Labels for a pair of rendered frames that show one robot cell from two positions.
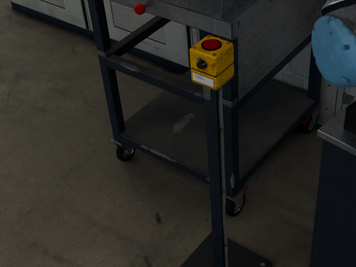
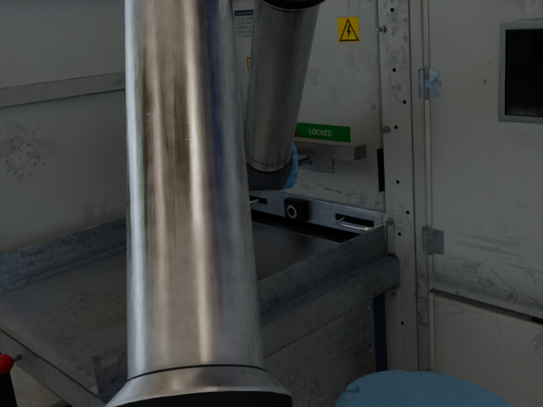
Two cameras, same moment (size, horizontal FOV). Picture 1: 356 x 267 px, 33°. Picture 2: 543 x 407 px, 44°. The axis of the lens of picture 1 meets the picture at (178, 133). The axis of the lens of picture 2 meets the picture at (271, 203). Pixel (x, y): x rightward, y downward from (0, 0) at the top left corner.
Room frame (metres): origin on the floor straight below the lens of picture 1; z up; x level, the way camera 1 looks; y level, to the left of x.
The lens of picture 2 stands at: (0.62, -0.52, 1.37)
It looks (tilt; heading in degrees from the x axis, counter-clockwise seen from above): 16 degrees down; 6
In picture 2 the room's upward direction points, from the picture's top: 5 degrees counter-clockwise
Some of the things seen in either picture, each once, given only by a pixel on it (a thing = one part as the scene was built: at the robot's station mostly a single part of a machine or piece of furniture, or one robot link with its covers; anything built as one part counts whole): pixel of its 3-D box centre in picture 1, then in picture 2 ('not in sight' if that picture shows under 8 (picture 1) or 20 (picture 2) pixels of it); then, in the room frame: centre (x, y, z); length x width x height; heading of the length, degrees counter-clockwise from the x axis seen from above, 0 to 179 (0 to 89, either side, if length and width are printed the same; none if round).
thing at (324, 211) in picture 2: not in sight; (306, 206); (2.19, -0.43, 0.89); 0.54 x 0.05 x 0.06; 49
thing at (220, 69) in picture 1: (212, 62); not in sight; (1.24, -0.10, 0.85); 0.08 x 0.08 x 0.10; 49
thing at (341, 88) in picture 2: not in sight; (293, 102); (2.17, -0.42, 1.15); 0.48 x 0.01 x 0.48; 49
